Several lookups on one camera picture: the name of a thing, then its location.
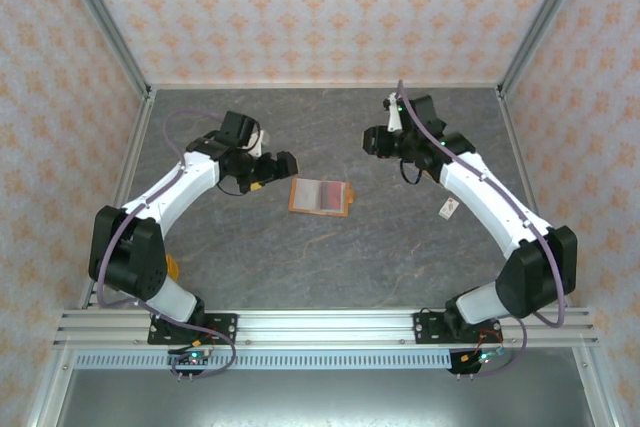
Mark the orange leather card holder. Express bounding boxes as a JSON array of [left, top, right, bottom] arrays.
[[288, 177, 357, 218]]

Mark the dark red card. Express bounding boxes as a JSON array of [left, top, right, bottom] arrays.
[[319, 181, 346, 213]]

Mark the small circuit board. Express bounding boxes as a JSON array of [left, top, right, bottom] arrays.
[[167, 349, 214, 379], [452, 346, 506, 378]]

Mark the grey metal panel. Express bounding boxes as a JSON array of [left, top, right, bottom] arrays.
[[52, 369, 599, 427]]

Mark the aluminium frame bar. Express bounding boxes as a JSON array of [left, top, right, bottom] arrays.
[[147, 80, 504, 91], [79, 89, 157, 309], [495, 86, 571, 308]]

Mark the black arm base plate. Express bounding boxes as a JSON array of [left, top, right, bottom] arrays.
[[413, 311, 503, 346], [147, 313, 239, 346]]

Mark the aluminium mounting rail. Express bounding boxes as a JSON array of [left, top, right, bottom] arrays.
[[52, 309, 600, 348]]

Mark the aluminium frame post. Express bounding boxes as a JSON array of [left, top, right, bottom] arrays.
[[497, 0, 596, 98], [52, 0, 154, 98]]

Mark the slotted grey cable duct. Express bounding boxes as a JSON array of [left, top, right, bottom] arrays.
[[74, 352, 454, 371]]

